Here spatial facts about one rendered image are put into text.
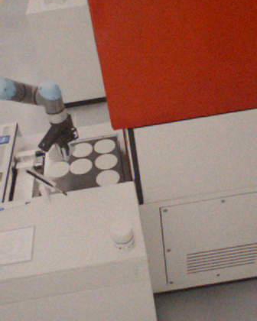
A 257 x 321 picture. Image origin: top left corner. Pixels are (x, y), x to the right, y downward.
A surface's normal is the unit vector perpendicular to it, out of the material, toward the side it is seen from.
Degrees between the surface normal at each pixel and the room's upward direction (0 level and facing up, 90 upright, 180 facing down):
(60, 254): 0
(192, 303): 0
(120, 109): 90
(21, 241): 0
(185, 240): 90
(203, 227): 90
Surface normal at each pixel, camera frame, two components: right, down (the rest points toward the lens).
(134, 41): 0.11, 0.64
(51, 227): -0.12, -0.75
